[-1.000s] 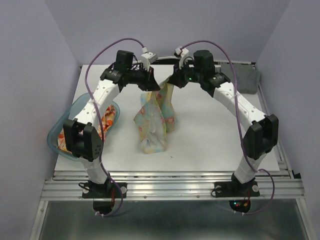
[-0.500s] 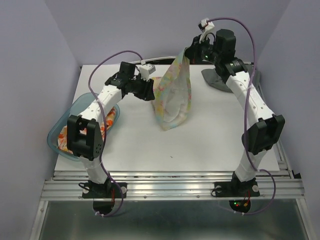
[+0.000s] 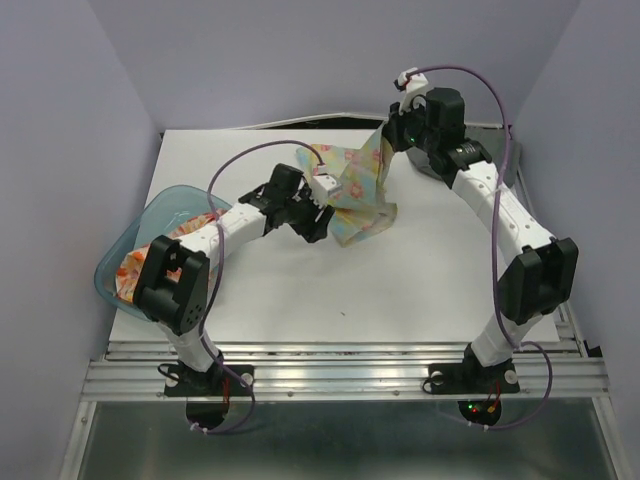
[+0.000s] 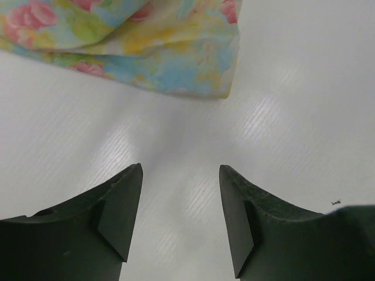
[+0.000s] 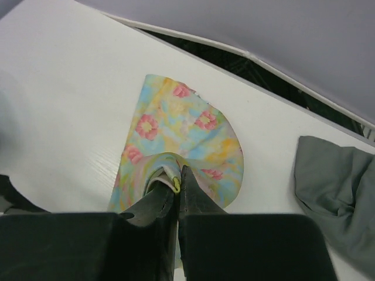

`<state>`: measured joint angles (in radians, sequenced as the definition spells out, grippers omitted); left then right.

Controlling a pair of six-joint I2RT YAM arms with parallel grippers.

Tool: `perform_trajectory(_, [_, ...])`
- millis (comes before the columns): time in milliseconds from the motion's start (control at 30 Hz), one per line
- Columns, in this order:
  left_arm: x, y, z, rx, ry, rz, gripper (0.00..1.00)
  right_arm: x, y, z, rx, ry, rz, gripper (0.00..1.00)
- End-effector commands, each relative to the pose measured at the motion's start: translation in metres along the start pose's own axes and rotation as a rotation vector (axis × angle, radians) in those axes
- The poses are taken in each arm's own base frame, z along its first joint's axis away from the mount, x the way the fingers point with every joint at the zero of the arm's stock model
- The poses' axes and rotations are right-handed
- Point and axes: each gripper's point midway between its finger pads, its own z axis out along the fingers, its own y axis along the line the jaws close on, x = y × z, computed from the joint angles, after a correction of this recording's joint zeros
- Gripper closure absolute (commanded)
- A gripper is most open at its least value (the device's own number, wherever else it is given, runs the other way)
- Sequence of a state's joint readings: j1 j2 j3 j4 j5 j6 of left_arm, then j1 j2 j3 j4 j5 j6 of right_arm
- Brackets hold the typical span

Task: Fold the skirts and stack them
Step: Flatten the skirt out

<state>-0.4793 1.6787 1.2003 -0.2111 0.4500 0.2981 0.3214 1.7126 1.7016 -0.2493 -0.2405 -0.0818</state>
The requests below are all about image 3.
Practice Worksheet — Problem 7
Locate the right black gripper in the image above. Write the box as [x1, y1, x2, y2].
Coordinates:
[380, 95, 440, 153]

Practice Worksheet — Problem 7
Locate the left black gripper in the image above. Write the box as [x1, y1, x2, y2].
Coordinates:
[284, 183, 335, 244]

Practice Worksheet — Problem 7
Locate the pastel floral skirt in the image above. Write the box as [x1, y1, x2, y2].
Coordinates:
[295, 129, 398, 247]

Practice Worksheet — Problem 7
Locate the grey pleated skirt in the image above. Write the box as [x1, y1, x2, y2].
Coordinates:
[406, 126, 522, 188]

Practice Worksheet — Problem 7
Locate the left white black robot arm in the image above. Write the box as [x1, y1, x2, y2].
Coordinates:
[133, 164, 341, 394]

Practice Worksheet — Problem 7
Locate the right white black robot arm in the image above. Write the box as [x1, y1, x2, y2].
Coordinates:
[383, 84, 579, 395]

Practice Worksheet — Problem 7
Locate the blue plastic basin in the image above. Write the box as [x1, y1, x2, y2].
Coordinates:
[94, 185, 210, 322]

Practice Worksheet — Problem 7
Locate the orange floral skirt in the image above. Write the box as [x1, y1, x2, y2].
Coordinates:
[114, 208, 228, 306]

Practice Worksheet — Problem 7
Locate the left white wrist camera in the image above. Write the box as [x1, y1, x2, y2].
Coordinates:
[309, 174, 342, 208]

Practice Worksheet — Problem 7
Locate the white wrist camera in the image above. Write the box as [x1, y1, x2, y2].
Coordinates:
[394, 68, 430, 113]
[309, 174, 342, 208]

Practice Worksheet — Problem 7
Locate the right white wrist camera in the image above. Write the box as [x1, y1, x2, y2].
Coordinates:
[394, 68, 430, 113]

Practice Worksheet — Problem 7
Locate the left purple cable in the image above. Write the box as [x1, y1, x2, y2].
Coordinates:
[192, 139, 326, 435]

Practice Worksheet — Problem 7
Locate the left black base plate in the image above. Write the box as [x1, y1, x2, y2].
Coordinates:
[157, 362, 249, 398]

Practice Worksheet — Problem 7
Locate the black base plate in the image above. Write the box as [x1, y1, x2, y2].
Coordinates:
[157, 362, 249, 398]
[421, 363, 520, 396]

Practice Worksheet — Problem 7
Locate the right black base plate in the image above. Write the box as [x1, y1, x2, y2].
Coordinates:
[421, 363, 520, 396]

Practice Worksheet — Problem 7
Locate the aluminium frame rail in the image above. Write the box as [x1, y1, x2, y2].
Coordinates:
[81, 340, 610, 402]

